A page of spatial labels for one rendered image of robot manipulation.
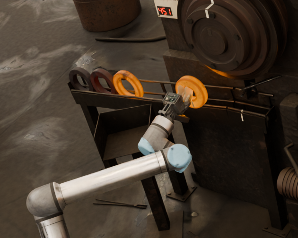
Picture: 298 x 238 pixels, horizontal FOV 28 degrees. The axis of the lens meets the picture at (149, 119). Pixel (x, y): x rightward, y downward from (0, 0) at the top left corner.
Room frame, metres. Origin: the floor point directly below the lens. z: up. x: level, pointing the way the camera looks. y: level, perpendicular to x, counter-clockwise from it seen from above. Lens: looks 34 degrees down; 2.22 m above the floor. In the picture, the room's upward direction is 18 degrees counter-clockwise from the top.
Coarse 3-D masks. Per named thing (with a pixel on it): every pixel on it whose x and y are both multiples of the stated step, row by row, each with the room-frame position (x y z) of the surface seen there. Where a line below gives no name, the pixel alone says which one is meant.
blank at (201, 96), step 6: (180, 78) 2.24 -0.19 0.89; (186, 78) 2.20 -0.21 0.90; (192, 78) 2.19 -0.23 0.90; (180, 84) 2.23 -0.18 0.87; (186, 84) 2.20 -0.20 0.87; (192, 84) 2.18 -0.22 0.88; (198, 84) 2.17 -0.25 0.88; (198, 90) 2.16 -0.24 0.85; (204, 90) 2.16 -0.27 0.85; (198, 96) 2.16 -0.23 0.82; (204, 96) 2.15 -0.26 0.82; (192, 102) 2.19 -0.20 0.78; (198, 102) 2.17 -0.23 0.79; (204, 102) 2.15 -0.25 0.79
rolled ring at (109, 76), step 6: (96, 72) 2.81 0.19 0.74; (102, 72) 2.79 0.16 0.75; (108, 72) 2.78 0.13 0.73; (90, 78) 2.87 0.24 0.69; (96, 78) 2.86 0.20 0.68; (108, 78) 2.75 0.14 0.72; (96, 84) 2.85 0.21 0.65; (96, 90) 2.86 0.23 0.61; (102, 90) 2.84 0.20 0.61; (114, 90) 2.74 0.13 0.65
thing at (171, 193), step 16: (96, 112) 2.94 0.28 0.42; (256, 128) 2.06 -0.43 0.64; (256, 144) 2.07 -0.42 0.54; (272, 144) 2.06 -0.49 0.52; (112, 160) 2.93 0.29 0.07; (272, 160) 2.05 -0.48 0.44; (176, 176) 2.50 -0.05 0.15; (272, 176) 2.03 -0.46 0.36; (176, 192) 2.53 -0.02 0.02; (192, 192) 2.50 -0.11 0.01; (272, 192) 2.04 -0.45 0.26; (272, 208) 2.05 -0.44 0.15; (272, 224) 2.07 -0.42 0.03; (288, 224) 2.06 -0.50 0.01
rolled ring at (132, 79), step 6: (120, 72) 2.68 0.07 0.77; (126, 72) 2.66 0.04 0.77; (114, 78) 2.72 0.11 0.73; (120, 78) 2.71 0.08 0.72; (126, 78) 2.64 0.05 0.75; (132, 78) 2.62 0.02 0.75; (114, 84) 2.73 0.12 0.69; (120, 84) 2.72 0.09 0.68; (132, 84) 2.62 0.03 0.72; (138, 84) 2.61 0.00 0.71; (120, 90) 2.71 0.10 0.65; (126, 90) 2.72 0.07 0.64; (138, 90) 2.60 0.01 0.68
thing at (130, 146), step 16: (112, 112) 2.43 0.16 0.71; (128, 112) 2.41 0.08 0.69; (144, 112) 2.39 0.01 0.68; (96, 128) 2.33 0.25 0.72; (112, 128) 2.43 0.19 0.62; (128, 128) 2.42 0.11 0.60; (144, 128) 2.37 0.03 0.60; (96, 144) 2.25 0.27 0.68; (112, 144) 2.34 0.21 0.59; (128, 144) 2.29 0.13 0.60; (160, 208) 2.27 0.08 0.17; (160, 224) 2.28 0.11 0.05; (176, 224) 2.29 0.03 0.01
